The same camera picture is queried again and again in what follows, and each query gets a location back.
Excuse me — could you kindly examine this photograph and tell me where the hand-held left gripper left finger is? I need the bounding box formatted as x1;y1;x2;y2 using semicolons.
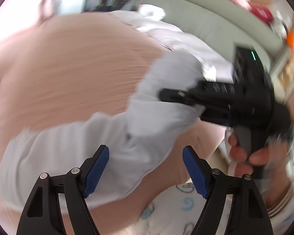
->
16;145;110;235

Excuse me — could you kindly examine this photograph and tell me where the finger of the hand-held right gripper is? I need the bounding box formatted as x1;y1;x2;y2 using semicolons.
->
158;82;206;109

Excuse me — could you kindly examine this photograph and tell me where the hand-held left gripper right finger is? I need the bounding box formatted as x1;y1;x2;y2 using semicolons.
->
182;146;274;235

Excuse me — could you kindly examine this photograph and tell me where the white shirt with navy trim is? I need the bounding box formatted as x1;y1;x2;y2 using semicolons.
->
0;51;218;211

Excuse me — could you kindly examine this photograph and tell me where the person's right forearm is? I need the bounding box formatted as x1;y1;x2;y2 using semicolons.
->
265;162;294;223

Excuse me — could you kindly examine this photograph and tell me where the person's right hand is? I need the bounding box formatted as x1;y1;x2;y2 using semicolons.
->
228;133;273;177

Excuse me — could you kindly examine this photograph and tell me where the person's printed pyjama leg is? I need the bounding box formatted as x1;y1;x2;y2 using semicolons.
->
135;181;294;235

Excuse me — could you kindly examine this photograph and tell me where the pale pink quilt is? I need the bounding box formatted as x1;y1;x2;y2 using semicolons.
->
110;10;236;84

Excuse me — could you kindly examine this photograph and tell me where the grey-green padded headboard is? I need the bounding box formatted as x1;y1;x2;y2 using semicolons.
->
137;0;285;57

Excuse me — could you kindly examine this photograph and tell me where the white cloth on sofa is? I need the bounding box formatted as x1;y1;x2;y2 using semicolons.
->
138;4;167;20

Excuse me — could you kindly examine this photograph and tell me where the red plush toy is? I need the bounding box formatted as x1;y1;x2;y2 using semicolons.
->
251;5;272;22

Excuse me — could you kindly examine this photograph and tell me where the pink sheeted bed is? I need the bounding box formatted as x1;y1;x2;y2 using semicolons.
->
0;12;226;235

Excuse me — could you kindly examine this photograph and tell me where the pink pillow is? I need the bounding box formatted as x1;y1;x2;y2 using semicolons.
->
0;0;59;49

